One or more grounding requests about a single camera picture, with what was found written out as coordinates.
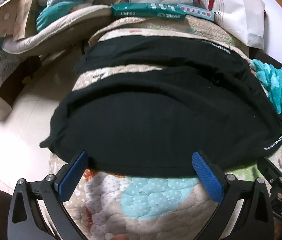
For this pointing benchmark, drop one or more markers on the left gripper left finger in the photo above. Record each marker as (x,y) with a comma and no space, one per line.
(37,210)

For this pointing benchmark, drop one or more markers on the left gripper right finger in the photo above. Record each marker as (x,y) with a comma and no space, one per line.
(255,220)

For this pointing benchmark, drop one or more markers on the black pants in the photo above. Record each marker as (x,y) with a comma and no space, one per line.
(164,99)

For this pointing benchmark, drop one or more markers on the quilted patterned bed cover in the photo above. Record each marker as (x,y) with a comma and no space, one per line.
(107,204)

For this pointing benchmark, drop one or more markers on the white paper bag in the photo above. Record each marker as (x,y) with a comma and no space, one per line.
(244,19)

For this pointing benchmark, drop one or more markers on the light blue patterned box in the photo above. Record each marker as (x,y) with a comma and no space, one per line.
(197,12)

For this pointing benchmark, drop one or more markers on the brown cardboard box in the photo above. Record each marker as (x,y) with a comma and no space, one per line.
(18,19)

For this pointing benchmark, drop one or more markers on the teal plush toy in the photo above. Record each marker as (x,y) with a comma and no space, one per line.
(55,12)

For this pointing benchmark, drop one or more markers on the teal tissue pack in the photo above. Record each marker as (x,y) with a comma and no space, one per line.
(148,10)

